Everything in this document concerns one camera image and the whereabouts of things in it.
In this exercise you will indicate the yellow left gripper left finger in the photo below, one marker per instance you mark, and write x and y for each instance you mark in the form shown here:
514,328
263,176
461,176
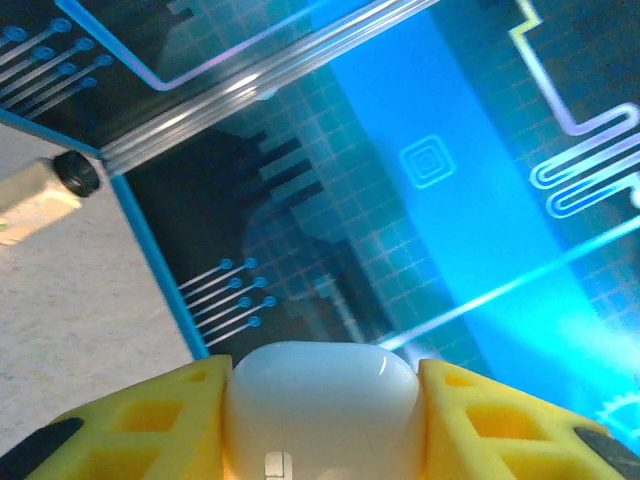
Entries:
150,435

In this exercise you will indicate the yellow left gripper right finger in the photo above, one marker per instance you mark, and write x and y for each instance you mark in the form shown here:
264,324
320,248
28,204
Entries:
500,440

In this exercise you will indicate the white rectangular earbud case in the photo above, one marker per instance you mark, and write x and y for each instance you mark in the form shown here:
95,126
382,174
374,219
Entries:
320,400

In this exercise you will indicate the beige bottle with black cap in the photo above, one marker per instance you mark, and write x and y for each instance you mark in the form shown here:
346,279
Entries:
35,200

